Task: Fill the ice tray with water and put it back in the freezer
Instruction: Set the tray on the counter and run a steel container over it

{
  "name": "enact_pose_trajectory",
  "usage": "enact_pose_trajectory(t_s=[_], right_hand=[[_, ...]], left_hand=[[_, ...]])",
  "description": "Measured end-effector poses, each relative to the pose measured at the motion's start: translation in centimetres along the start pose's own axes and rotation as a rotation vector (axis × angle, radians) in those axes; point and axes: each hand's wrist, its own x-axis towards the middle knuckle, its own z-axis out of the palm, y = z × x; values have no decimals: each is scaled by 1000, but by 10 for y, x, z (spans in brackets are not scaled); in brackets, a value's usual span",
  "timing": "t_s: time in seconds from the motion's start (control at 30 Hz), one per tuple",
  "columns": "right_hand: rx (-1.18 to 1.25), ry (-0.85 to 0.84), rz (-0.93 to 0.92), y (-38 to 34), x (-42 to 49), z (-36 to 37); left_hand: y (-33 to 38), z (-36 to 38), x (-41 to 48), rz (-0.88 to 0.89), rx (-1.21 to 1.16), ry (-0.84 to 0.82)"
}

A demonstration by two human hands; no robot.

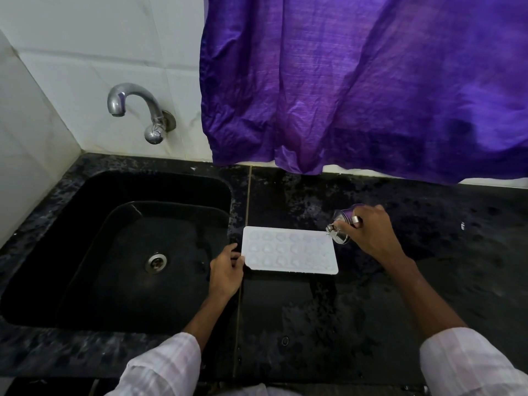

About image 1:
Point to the person's left hand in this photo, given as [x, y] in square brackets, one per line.
[227, 276]

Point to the person's right hand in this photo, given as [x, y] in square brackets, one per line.
[375, 237]

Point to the steel pot with purple lid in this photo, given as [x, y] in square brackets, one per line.
[342, 228]

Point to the white ice tray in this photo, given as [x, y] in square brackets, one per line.
[288, 251]

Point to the person's left forearm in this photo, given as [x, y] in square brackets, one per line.
[206, 321]

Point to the person's right forearm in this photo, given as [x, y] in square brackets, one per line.
[429, 296]

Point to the black sink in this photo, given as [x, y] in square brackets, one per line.
[115, 251]

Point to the white shirt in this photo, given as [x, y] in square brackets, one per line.
[466, 362]

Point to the purple curtain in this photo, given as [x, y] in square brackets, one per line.
[371, 78]

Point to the steel tap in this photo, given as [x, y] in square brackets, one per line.
[136, 107]

